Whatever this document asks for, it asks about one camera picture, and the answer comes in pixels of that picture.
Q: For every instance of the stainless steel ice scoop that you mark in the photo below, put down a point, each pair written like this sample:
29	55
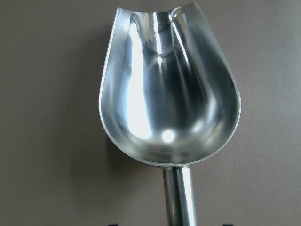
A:
168	97

